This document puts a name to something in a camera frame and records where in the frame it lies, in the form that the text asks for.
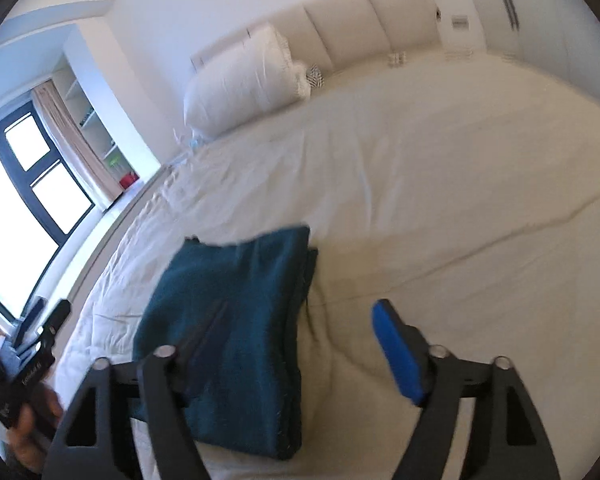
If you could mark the white wall switch plate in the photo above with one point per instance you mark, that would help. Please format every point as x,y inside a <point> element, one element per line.
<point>460,22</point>

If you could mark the person's left hand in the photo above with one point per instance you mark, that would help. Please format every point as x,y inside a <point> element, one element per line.
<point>32,440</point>

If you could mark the red container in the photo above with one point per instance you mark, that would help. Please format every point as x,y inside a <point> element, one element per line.
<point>128,179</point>

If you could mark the small striped item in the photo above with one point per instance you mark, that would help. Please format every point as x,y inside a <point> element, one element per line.
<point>397,58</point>

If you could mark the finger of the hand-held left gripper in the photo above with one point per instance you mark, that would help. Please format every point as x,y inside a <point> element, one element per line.
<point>55,325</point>
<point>32,317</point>

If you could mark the white pillow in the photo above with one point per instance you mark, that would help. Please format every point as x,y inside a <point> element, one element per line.
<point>245,80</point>

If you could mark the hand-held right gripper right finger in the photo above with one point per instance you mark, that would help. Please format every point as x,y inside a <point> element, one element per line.
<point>396,352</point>

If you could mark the white wall shelf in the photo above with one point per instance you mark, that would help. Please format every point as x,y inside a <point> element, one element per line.
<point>92,120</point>

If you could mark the cream padded headboard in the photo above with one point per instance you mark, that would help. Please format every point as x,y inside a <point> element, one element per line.
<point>345,25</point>

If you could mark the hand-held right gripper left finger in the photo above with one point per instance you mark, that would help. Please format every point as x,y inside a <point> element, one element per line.
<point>156,385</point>

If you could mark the teal small garment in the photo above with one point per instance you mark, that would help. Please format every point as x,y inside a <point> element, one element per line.
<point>230,330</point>

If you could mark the green item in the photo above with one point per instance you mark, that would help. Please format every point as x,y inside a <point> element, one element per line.
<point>113,161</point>

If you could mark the black framed window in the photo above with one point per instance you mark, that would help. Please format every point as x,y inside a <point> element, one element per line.
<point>25,200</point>

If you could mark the black white patterned item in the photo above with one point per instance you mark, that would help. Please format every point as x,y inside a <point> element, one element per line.
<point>314,77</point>

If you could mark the beige curtain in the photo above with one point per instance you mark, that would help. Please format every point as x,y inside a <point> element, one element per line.
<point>75,145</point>

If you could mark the white bed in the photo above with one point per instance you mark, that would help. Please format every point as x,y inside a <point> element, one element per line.
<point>430,185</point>

